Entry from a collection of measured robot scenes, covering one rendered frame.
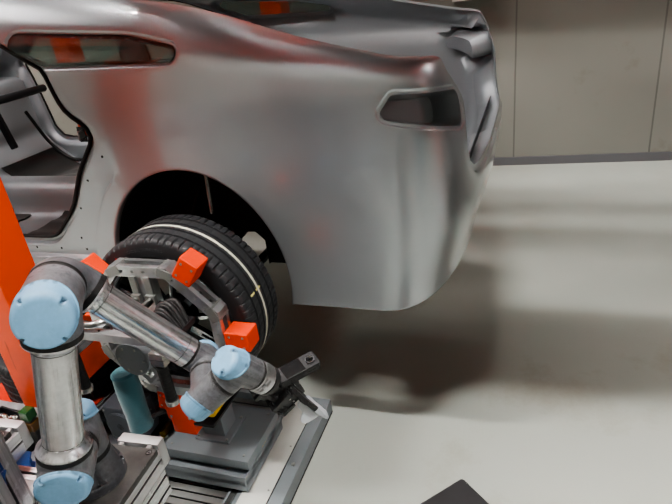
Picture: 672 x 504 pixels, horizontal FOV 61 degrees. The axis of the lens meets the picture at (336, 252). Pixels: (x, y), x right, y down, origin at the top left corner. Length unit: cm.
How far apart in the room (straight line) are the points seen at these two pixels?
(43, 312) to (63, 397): 21
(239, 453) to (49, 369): 132
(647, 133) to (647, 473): 390
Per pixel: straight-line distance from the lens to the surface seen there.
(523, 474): 258
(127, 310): 134
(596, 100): 585
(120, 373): 217
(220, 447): 250
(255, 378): 131
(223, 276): 192
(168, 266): 192
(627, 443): 279
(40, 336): 120
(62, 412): 133
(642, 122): 598
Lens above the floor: 190
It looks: 26 degrees down
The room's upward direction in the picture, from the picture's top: 8 degrees counter-clockwise
